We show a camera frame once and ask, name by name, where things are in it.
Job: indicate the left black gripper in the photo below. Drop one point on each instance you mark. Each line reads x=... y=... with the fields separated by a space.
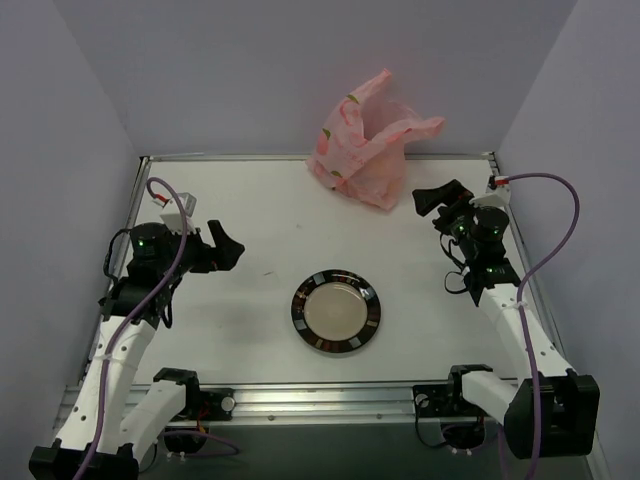
x=204 y=255

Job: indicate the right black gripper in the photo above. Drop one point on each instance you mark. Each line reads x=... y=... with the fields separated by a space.
x=447 y=211

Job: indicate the pink plastic bag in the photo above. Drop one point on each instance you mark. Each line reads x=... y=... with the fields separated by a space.
x=360 y=150

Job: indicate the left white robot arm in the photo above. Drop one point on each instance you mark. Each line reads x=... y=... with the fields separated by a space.
x=100 y=439

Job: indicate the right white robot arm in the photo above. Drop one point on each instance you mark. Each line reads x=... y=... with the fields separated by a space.
x=551 y=411

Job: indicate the black rimmed ceramic plate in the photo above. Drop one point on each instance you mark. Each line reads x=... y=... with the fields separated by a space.
x=336 y=311

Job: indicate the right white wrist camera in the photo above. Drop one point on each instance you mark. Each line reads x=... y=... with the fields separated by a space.
x=497 y=195

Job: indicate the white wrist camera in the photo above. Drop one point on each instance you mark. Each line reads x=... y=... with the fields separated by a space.
x=177 y=215
x=497 y=195

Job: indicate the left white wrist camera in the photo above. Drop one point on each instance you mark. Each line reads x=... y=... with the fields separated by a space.
x=177 y=215

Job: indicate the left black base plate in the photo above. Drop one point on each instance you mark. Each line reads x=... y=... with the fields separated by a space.
x=215 y=404

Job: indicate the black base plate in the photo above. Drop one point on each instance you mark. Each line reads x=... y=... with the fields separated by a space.
x=215 y=404
x=433 y=401

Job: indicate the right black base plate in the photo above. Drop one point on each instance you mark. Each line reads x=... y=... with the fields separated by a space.
x=433 y=401

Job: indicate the aluminium front rail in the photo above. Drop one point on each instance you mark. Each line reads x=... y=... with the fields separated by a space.
x=323 y=404

